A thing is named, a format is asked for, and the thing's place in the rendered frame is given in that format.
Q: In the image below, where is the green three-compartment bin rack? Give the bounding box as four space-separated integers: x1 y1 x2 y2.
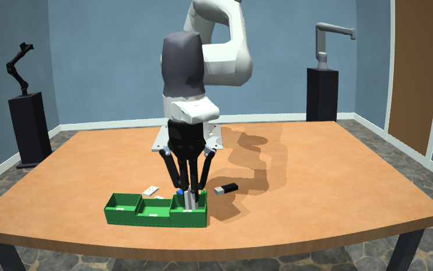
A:
104 193 207 228

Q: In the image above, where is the white domino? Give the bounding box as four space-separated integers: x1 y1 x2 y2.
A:
142 186 159 197

